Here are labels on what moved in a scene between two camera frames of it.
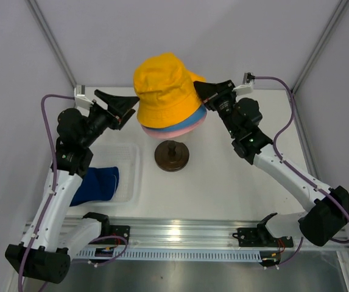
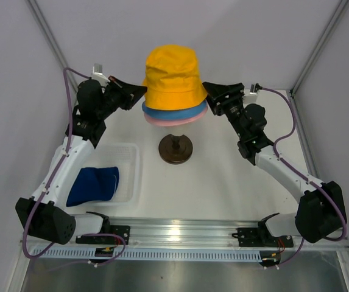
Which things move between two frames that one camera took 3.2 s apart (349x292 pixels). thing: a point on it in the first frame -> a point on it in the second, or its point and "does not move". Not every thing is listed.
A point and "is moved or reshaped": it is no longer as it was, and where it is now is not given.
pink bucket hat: [188, 129] -> [170, 123]
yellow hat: [165, 91] is moved or reshaped
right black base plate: [261, 236] does not move
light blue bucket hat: [197, 115] -> [174, 114]
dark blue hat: [99, 184] does not move
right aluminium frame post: [320, 45] does not move
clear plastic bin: [126, 156] does not move
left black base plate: [116, 230] does not move
